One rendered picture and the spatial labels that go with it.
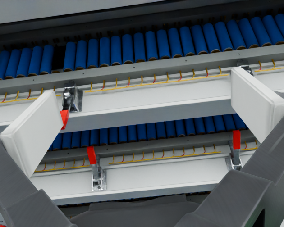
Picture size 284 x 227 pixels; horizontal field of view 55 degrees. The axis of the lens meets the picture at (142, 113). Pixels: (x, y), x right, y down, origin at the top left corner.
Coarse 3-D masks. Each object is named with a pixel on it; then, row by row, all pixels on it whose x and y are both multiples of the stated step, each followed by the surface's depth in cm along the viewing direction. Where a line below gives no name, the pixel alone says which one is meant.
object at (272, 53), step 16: (256, 48) 42; (272, 48) 42; (128, 64) 44; (144, 64) 43; (160, 64) 43; (176, 64) 43; (192, 64) 42; (208, 64) 43; (224, 64) 43; (0, 80) 45; (16, 80) 45; (32, 80) 44; (48, 80) 44; (64, 80) 44; (80, 80) 44; (96, 80) 44; (112, 80) 44; (128, 80) 43; (16, 96) 44
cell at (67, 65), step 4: (68, 44) 49; (72, 44) 49; (68, 48) 48; (72, 48) 48; (76, 48) 49; (68, 52) 47; (72, 52) 48; (68, 56) 47; (72, 56) 47; (64, 60) 47; (68, 60) 46; (72, 60) 47; (64, 64) 46; (68, 64) 46; (72, 64) 46; (64, 68) 46; (68, 68) 46; (72, 68) 46
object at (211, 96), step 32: (192, 0) 48; (224, 0) 49; (0, 32) 51; (32, 96) 46; (96, 96) 44; (128, 96) 43; (160, 96) 43; (192, 96) 42; (224, 96) 41; (0, 128) 44; (96, 128) 46
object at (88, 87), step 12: (192, 72) 44; (204, 72) 43; (216, 72) 43; (228, 72) 43; (96, 84) 44; (108, 84) 44; (120, 84) 44; (0, 96) 45; (12, 96) 45; (24, 96) 45
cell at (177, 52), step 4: (172, 28) 48; (168, 32) 48; (172, 32) 47; (176, 32) 47; (172, 36) 47; (176, 36) 47; (172, 40) 46; (176, 40) 46; (172, 44) 46; (176, 44) 45; (180, 44) 46; (172, 48) 45; (176, 48) 45; (180, 48) 45; (172, 52) 45; (176, 52) 44; (180, 52) 45; (172, 56) 45
